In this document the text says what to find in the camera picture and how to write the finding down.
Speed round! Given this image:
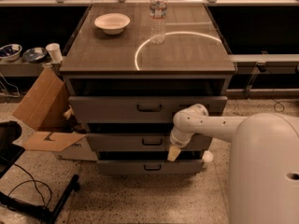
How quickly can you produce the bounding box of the black cable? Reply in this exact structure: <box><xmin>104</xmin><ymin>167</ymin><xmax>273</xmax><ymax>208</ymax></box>
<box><xmin>6</xmin><ymin>161</ymin><xmax>53</xmax><ymax>208</ymax></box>

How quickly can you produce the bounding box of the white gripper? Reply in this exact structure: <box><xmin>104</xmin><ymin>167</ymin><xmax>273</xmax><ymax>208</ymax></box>
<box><xmin>167</xmin><ymin>127</ymin><xmax>193</xmax><ymax>161</ymax></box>

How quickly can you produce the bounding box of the blue patterned bowl left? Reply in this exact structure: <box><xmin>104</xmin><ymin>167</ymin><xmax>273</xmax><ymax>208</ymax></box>
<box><xmin>0</xmin><ymin>44</ymin><xmax>22</xmax><ymax>62</ymax></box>

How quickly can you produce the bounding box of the clear plastic water bottle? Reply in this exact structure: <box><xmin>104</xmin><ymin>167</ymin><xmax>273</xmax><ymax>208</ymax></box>
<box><xmin>149</xmin><ymin>0</ymin><xmax>167</xmax><ymax>44</ymax></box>

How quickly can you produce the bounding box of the blue patterned bowl right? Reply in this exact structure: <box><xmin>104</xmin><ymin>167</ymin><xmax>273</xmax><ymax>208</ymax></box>
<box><xmin>22</xmin><ymin>47</ymin><xmax>48</xmax><ymax>63</ymax></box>

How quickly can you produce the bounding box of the grey side shelf right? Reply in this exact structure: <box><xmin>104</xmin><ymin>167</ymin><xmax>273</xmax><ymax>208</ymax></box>
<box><xmin>230</xmin><ymin>54</ymin><xmax>299</xmax><ymax>74</ymax></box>

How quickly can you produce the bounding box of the black stand left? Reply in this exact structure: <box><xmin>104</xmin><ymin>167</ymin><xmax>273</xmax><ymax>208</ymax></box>
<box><xmin>0</xmin><ymin>120</ymin><xmax>80</xmax><ymax>224</ymax></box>

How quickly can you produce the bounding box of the grey drawer cabinet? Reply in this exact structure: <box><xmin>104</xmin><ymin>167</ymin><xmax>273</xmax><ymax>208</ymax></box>
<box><xmin>60</xmin><ymin>3</ymin><xmax>235</xmax><ymax>161</ymax></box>

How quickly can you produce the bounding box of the grey top drawer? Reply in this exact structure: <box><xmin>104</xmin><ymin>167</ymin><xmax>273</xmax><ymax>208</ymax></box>
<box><xmin>69</xmin><ymin>96</ymin><xmax>227</xmax><ymax>123</ymax></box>

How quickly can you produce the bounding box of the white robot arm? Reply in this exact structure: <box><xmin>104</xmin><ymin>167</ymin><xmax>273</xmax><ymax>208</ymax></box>
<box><xmin>167</xmin><ymin>105</ymin><xmax>299</xmax><ymax>224</ymax></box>

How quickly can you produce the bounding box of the grey side shelf left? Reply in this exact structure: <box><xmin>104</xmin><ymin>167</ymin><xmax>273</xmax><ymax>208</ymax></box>
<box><xmin>0</xmin><ymin>58</ymin><xmax>61</xmax><ymax>77</ymax></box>

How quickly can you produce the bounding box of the white round ball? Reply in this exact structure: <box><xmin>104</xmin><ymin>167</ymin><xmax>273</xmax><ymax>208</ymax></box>
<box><xmin>202</xmin><ymin>150</ymin><xmax>214</xmax><ymax>163</ymax></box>

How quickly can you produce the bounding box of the white paper cup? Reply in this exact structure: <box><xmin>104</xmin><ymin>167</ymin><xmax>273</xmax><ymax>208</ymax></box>
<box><xmin>46</xmin><ymin>43</ymin><xmax>63</xmax><ymax>63</ymax></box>

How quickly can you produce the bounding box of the grey drawer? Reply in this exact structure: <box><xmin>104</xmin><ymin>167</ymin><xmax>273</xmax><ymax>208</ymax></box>
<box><xmin>97</xmin><ymin>160</ymin><xmax>203</xmax><ymax>175</ymax></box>
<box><xmin>69</xmin><ymin>96</ymin><xmax>227</xmax><ymax>123</ymax></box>
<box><xmin>85</xmin><ymin>132</ymin><xmax>215</xmax><ymax>152</ymax></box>

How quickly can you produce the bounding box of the grey bottom drawer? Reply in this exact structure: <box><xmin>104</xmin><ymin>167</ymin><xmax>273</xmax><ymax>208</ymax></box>
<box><xmin>97</xmin><ymin>160</ymin><xmax>203</xmax><ymax>175</ymax></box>

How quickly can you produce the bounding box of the open cardboard box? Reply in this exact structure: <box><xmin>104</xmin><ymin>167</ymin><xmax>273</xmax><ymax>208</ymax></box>
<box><xmin>13</xmin><ymin>68</ymin><xmax>97</xmax><ymax>161</ymax></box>

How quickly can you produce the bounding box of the blue patterned bowl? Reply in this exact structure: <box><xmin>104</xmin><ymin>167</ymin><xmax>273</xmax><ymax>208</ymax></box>
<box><xmin>22</xmin><ymin>47</ymin><xmax>48</xmax><ymax>63</ymax></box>
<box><xmin>0</xmin><ymin>44</ymin><xmax>22</xmax><ymax>62</ymax></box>

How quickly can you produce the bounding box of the white bowl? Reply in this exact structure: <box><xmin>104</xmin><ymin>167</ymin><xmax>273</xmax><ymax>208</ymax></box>
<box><xmin>94</xmin><ymin>13</ymin><xmax>130</xmax><ymax>35</ymax></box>

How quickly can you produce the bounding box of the grey side shelf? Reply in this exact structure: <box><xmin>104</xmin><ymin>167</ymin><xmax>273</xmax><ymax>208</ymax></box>
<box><xmin>230</xmin><ymin>54</ymin><xmax>299</xmax><ymax>74</ymax></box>
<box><xmin>0</xmin><ymin>58</ymin><xmax>61</xmax><ymax>77</ymax></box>

